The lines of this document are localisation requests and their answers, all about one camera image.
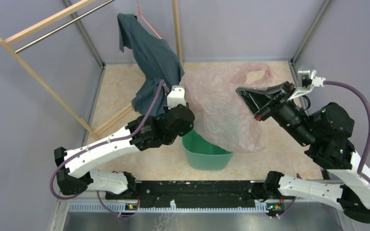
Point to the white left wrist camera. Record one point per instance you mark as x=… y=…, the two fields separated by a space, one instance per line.
x=176 y=97

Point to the pink clothes hanger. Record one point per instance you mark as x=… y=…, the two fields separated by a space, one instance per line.
x=140 y=14

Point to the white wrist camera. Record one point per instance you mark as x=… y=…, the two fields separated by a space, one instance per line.
x=176 y=97
x=309 y=80

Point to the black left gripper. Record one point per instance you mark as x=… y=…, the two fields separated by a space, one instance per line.
x=188 y=129

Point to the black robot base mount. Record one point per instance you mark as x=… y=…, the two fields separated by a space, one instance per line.
x=197 y=194

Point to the pink plastic trash bag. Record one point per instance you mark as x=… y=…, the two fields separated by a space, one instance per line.
x=221 y=116

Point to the grey slotted cable duct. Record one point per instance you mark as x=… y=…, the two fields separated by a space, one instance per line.
x=122 y=207

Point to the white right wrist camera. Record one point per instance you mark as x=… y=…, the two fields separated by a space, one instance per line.
x=309 y=80

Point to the green plastic trash bin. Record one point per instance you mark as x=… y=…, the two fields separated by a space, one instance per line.
x=203 y=155

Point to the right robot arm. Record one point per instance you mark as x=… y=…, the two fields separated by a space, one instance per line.
x=326 y=135

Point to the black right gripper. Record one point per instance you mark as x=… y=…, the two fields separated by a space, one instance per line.
x=265 y=100

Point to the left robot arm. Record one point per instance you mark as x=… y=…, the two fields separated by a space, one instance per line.
x=77 y=169

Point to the dark teal shirt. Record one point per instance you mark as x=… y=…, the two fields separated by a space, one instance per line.
x=154 y=57

